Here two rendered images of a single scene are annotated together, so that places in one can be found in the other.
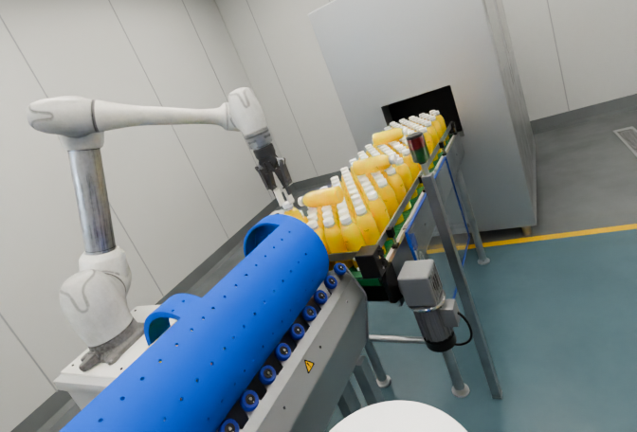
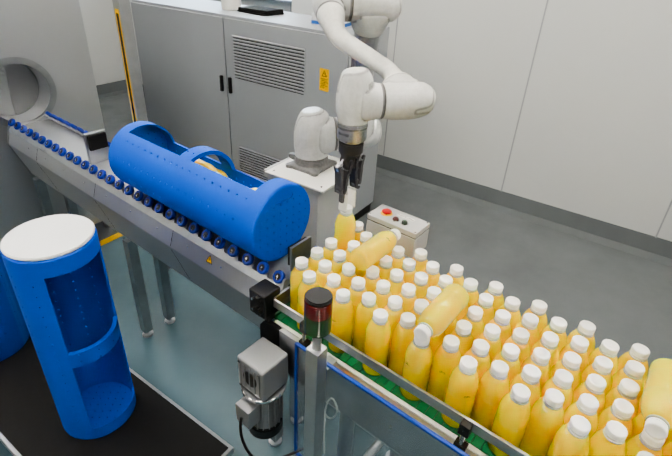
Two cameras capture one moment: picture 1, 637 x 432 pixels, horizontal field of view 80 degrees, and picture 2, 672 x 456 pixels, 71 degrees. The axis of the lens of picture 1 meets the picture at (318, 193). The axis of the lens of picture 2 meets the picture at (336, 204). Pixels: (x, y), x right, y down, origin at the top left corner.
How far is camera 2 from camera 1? 1.88 m
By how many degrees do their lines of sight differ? 84
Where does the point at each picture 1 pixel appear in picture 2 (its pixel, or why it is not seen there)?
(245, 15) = not seen: outside the picture
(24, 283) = (555, 99)
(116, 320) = (299, 150)
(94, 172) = not seen: hidden behind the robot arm
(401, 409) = (69, 246)
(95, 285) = (303, 122)
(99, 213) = not seen: hidden behind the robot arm
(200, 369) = (156, 176)
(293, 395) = (193, 251)
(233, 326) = (175, 183)
